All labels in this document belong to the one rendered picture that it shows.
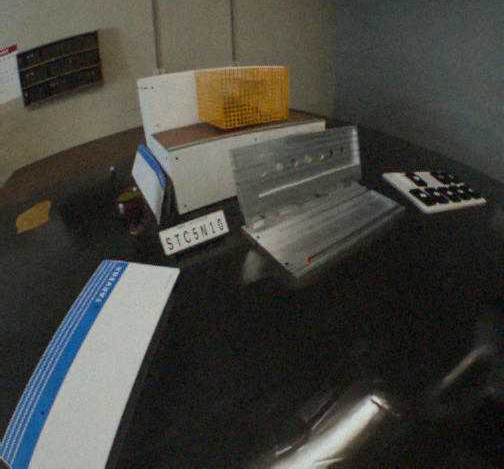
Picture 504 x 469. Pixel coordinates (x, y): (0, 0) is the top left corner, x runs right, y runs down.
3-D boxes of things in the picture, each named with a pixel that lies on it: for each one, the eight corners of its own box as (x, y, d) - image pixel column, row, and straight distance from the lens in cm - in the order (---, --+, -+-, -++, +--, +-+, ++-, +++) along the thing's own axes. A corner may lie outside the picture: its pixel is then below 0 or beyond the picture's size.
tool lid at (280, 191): (231, 149, 54) (227, 149, 56) (247, 230, 59) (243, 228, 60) (357, 125, 83) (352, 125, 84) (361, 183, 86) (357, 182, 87)
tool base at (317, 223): (295, 286, 50) (297, 273, 48) (241, 233, 63) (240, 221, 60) (404, 214, 81) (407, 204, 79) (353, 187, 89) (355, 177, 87)
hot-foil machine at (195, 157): (180, 217, 72) (156, 76, 61) (150, 172, 108) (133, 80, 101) (352, 161, 113) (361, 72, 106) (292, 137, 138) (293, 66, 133)
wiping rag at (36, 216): (17, 214, 124) (15, 211, 124) (50, 198, 121) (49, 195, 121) (13, 239, 104) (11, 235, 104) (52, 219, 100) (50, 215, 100)
